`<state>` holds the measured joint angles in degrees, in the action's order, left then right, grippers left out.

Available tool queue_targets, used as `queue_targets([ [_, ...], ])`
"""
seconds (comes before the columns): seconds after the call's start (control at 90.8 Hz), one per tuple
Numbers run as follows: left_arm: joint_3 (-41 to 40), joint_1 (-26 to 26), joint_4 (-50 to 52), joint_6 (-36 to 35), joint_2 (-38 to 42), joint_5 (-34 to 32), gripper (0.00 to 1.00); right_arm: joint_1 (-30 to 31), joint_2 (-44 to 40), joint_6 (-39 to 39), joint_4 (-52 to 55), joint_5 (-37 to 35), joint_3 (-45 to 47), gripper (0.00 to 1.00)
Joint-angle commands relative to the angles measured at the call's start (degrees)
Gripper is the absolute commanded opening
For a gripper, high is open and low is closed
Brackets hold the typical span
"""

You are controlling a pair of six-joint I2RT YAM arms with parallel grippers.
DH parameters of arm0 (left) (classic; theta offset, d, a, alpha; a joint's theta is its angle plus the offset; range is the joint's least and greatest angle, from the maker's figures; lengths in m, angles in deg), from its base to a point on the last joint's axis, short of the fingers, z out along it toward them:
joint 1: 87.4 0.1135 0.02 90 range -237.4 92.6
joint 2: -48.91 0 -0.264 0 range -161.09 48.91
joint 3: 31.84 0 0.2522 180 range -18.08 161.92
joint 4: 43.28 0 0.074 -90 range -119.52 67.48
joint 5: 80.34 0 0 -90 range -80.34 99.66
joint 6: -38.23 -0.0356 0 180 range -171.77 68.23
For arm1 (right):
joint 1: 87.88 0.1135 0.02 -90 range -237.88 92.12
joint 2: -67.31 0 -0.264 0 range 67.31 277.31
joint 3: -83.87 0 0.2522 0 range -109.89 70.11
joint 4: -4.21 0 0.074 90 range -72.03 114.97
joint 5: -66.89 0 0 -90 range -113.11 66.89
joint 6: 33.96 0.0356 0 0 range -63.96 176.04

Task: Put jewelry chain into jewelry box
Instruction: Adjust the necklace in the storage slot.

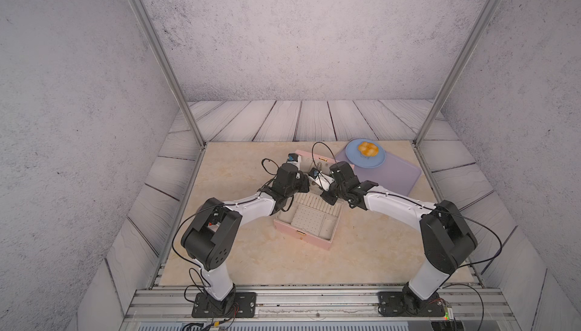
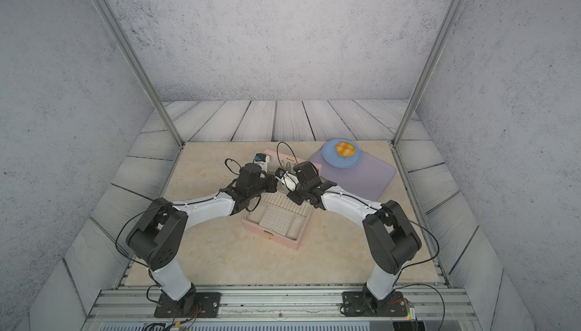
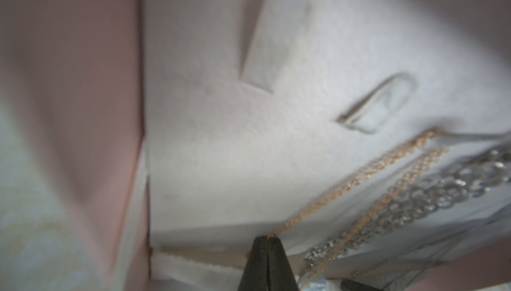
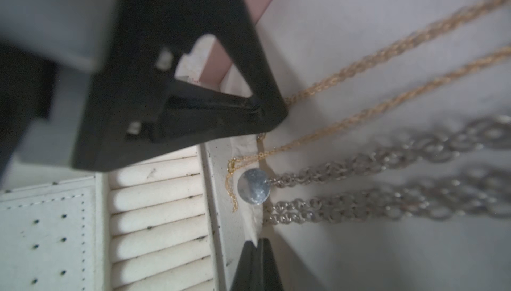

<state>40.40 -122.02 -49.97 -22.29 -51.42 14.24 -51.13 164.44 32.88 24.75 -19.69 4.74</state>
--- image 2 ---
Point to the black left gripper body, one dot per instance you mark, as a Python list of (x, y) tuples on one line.
[(253, 192)]

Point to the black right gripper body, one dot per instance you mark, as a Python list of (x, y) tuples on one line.
[(299, 194)]

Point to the pink jewelry box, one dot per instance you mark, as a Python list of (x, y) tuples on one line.
[(276, 216)]

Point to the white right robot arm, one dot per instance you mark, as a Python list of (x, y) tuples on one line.
[(392, 239)]

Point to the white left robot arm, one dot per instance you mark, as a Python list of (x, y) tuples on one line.
[(157, 235)]

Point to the blue plate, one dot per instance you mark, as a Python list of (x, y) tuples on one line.
[(330, 156)]

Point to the orange bread pastry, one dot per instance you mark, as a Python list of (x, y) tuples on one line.
[(345, 149)]

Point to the purple cutting mat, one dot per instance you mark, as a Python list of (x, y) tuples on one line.
[(368, 179)]

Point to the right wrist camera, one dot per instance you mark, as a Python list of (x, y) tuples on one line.
[(288, 180)]

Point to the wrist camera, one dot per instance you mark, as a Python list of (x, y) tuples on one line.
[(262, 160), (288, 180)]

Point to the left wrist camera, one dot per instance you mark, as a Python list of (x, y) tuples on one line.
[(262, 160)]

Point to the metal base rail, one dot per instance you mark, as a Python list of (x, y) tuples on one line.
[(431, 305)]

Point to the metal frame post left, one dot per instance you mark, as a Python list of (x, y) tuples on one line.
[(123, 43)]

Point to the metal frame post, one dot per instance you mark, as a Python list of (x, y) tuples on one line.
[(123, 43), (445, 29)]

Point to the metal frame post right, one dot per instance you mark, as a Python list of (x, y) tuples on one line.
[(445, 29)]

